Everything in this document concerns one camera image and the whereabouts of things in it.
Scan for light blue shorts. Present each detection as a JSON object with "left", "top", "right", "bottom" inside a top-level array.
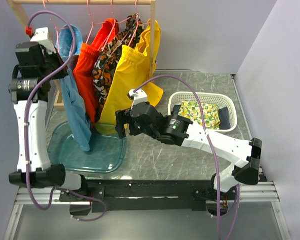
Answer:
[{"left": 55, "top": 25, "right": 92, "bottom": 152}]

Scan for pink wire hanger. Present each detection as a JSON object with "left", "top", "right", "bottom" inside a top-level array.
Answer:
[{"left": 42, "top": 0, "right": 59, "bottom": 36}]

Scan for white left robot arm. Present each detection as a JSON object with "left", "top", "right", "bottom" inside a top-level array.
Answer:
[{"left": 9, "top": 41, "right": 89, "bottom": 201}]

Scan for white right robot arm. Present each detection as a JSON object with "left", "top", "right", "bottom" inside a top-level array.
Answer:
[{"left": 115, "top": 102, "right": 262, "bottom": 199}]

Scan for yellow shorts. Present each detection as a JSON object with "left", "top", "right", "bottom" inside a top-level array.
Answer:
[{"left": 97, "top": 22, "right": 161, "bottom": 125}]

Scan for red-orange shorts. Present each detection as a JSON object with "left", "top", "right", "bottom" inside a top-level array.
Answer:
[{"left": 73, "top": 18, "right": 119, "bottom": 123}]

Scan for black orange patterned shorts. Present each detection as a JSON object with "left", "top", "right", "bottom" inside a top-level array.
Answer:
[{"left": 93, "top": 14, "right": 144, "bottom": 121}]

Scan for pink hanger with red shorts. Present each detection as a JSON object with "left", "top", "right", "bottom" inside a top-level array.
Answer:
[{"left": 85, "top": 0, "right": 107, "bottom": 44}]

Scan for pink hanger with yellow shorts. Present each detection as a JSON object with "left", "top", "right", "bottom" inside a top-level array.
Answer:
[{"left": 127, "top": 0, "right": 139, "bottom": 47}]

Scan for pink hanger with patterned shorts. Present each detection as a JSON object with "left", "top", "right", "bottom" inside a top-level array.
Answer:
[{"left": 101, "top": 0, "right": 140, "bottom": 55}]

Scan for teal transparent plastic bin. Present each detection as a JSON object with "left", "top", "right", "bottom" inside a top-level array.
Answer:
[{"left": 47, "top": 122, "right": 127, "bottom": 174}]

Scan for white plastic laundry basket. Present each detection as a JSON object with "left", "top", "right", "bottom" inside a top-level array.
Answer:
[{"left": 168, "top": 91, "right": 237, "bottom": 133}]

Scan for lemon print cloth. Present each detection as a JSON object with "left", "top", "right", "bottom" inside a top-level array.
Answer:
[{"left": 178, "top": 100, "right": 220, "bottom": 130}]

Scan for wooden clothes rack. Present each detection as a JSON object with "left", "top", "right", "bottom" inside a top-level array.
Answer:
[{"left": 6, "top": 0, "right": 157, "bottom": 113}]

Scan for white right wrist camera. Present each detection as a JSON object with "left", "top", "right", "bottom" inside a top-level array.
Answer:
[{"left": 127, "top": 89, "right": 148, "bottom": 107}]

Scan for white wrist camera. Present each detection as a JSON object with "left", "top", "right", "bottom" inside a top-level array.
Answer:
[
  {"left": 127, "top": 89, "right": 148, "bottom": 107},
  {"left": 30, "top": 27, "right": 57, "bottom": 54}
]

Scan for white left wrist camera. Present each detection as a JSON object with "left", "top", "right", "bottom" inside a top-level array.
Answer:
[{"left": 30, "top": 27, "right": 57, "bottom": 54}]

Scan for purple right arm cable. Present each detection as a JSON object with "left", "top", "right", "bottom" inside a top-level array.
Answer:
[{"left": 133, "top": 74, "right": 240, "bottom": 240}]

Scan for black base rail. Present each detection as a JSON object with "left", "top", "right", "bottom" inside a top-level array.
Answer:
[{"left": 58, "top": 179, "right": 243, "bottom": 215}]

